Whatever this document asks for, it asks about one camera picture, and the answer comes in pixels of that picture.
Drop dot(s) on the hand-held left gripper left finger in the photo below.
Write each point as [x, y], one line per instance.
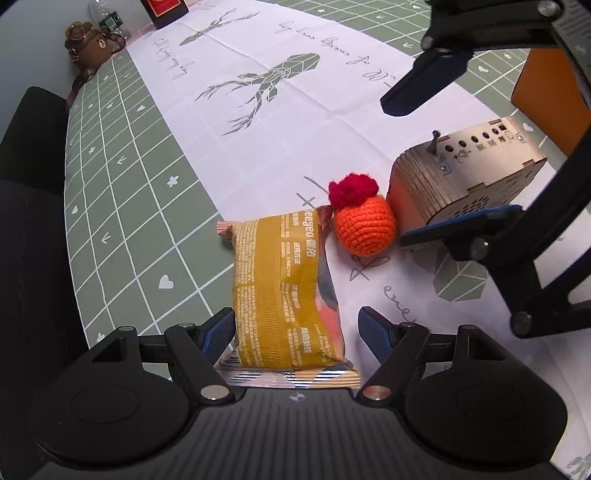
[219, 334]

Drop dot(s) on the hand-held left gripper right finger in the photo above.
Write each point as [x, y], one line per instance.
[375, 334]

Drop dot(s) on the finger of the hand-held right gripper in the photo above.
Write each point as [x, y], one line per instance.
[461, 226]
[425, 78]

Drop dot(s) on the orange cardboard box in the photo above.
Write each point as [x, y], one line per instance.
[545, 97]

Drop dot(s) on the yellow snack packet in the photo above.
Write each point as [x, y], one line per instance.
[277, 286]

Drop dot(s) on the wooden radio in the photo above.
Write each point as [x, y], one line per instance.
[461, 175]

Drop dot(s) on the orange crochet ball red top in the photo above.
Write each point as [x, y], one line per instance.
[364, 226]

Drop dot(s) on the white printed table runner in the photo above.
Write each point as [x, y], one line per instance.
[323, 138]

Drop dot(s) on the black chair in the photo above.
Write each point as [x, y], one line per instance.
[32, 277]
[37, 138]

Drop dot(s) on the red and black box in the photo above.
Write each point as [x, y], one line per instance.
[166, 11]

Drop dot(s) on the brown bear figurine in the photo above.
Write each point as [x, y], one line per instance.
[92, 46]

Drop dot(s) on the clear water bottle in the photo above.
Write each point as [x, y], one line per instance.
[111, 21]

